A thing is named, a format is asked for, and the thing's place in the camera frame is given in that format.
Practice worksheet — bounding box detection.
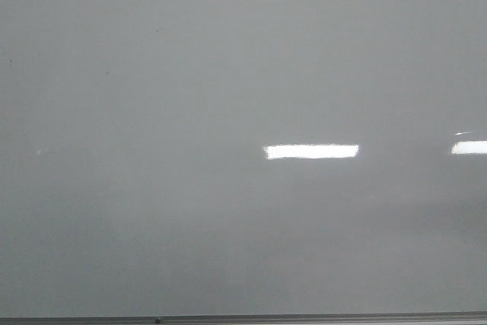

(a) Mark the grey aluminium whiteboard frame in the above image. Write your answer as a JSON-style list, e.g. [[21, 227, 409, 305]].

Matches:
[[1, 311, 486, 324]]

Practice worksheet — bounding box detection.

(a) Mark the white glossy whiteboard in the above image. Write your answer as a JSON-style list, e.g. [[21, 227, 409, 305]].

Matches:
[[1, 0, 486, 317]]

